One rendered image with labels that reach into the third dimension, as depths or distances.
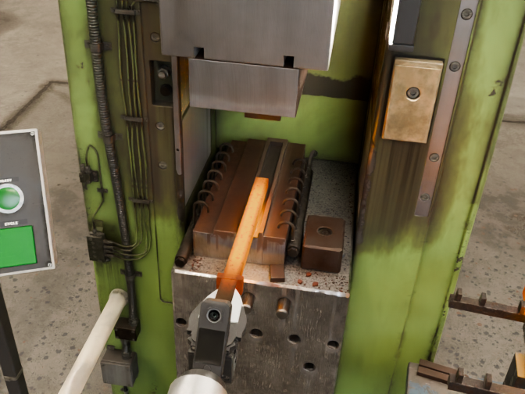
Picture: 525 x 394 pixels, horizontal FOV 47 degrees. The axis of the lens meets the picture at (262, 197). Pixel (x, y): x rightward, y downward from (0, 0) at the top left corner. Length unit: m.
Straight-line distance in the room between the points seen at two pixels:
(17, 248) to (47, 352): 1.22
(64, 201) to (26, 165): 1.97
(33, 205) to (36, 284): 1.50
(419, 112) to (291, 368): 0.64
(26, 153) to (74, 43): 0.25
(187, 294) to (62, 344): 1.20
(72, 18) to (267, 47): 0.44
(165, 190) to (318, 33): 0.58
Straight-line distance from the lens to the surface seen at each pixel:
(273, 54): 1.09
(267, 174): 1.49
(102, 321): 1.61
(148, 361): 1.86
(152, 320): 1.73
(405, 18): 1.16
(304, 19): 1.06
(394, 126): 1.26
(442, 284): 1.53
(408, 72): 1.22
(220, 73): 1.12
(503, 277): 2.96
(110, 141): 1.40
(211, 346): 0.93
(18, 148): 1.28
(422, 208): 1.39
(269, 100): 1.12
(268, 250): 1.30
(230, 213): 1.35
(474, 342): 2.60
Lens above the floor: 1.77
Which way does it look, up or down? 34 degrees down
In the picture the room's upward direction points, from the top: 3 degrees clockwise
